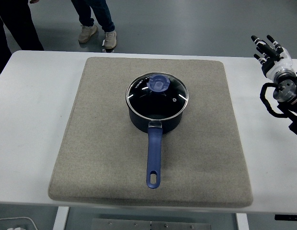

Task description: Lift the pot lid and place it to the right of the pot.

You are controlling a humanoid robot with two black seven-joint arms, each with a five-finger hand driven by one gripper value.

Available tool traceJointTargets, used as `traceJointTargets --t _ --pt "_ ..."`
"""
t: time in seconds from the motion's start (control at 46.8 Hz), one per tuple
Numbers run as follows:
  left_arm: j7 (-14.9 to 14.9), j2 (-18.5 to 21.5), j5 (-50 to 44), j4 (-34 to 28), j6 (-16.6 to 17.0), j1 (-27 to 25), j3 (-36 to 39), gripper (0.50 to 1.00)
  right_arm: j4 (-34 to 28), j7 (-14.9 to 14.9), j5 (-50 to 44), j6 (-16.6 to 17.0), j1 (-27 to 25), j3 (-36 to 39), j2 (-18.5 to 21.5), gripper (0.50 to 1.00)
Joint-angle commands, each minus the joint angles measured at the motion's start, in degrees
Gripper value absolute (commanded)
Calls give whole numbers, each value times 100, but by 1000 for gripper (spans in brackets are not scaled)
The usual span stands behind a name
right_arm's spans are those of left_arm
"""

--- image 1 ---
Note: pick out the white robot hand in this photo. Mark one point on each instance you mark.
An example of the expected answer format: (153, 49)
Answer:
(281, 63)

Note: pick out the glass lid with blue knob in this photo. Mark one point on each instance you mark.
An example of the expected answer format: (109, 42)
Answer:
(158, 83)

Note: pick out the black flat bar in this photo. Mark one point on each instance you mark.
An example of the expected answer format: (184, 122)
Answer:
(288, 217)

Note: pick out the white table leg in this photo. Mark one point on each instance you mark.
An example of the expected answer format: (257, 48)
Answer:
(242, 222)
(60, 219)

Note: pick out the person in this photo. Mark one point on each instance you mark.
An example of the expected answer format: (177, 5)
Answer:
(19, 24)
(103, 14)

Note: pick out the beige fabric mat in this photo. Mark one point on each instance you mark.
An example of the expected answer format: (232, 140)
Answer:
(103, 143)

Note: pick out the grey metal plate with screws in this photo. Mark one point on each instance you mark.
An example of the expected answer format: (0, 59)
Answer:
(139, 224)

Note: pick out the white rounded tray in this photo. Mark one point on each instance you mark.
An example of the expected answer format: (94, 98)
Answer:
(31, 221)

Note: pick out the white crumpled object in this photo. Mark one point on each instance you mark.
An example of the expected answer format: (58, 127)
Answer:
(15, 228)

